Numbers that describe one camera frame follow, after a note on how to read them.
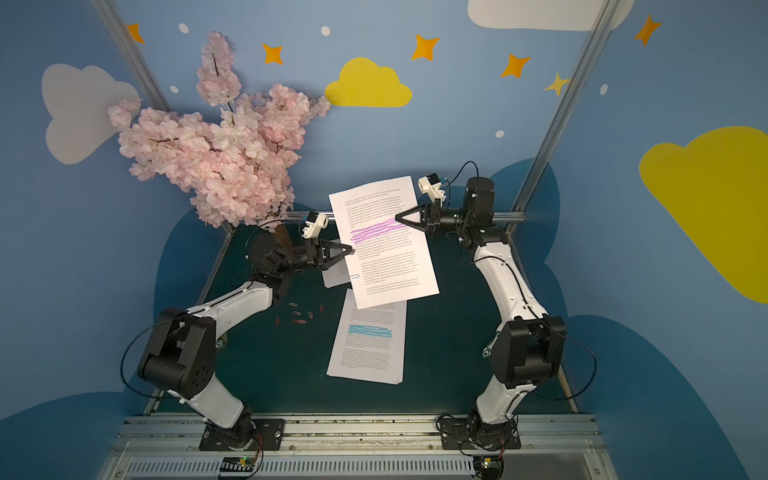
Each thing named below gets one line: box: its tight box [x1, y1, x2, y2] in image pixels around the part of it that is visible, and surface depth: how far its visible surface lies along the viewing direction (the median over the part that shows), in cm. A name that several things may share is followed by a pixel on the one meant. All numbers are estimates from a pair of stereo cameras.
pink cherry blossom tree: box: [108, 32, 331, 231], surface depth 66 cm
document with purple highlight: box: [328, 175, 440, 310], surface depth 72 cm
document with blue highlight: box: [327, 288, 407, 385], surface depth 92 cm
